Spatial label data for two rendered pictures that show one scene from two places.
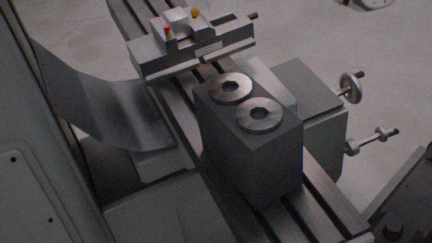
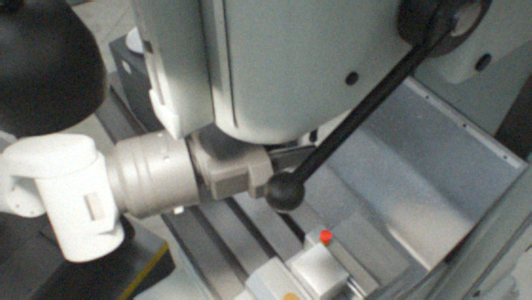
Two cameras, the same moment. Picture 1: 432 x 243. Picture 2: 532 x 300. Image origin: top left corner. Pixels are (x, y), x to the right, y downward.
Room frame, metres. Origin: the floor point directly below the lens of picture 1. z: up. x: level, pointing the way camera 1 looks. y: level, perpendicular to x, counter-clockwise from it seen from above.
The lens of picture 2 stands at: (1.36, -0.08, 1.64)
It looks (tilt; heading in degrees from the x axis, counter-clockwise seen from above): 51 degrees down; 163
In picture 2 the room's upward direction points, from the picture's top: straight up
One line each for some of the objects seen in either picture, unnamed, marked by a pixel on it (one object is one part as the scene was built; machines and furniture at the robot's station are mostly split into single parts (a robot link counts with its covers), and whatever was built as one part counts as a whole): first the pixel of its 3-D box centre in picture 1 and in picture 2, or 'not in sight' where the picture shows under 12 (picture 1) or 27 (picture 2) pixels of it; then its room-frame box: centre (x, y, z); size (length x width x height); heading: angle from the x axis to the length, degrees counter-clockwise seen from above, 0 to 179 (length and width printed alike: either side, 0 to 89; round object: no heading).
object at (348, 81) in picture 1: (341, 92); not in sight; (1.20, -0.43, 0.61); 0.16 x 0.12 x 0.12; 108
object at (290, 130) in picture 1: (247, 134); (174, 90); (0.69, -0.06, 1.01); 0.22 x 0.12 x 0.20; 26
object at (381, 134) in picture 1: (371, 138); not in sight; (1.08, -0.51, 0.49); 0.22 x 0.06 x 0.06; 108
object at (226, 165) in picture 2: not in sight; (205, 161); (1.05, -0.05, 1.23); 0.13 x 0.12 x 0.10; 2
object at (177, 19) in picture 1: (177, 23); (318, 276); (1.13, 0.07, 1.02); 0.06 x 0.05 x 0.06; 19
